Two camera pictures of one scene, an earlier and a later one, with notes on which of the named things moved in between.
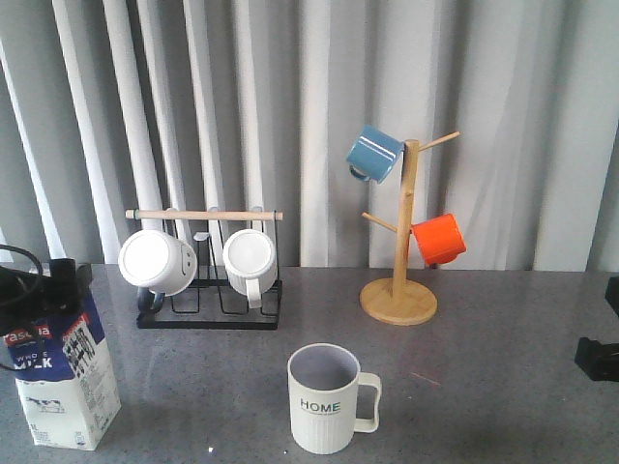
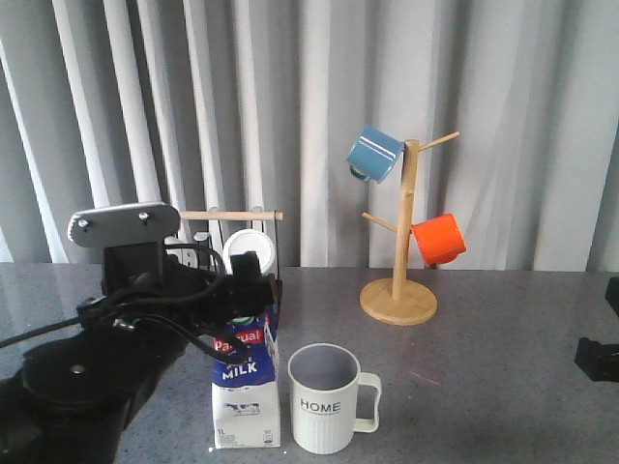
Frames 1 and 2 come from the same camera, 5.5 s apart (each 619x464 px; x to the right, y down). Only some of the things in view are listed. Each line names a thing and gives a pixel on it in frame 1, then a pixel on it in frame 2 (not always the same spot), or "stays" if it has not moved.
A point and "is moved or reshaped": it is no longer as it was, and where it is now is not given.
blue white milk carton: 65,378 is moved or reshaped
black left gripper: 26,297 → 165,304
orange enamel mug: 438,239 stays
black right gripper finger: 601,362 stays
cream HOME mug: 323,381 stays
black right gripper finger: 612,293 stays
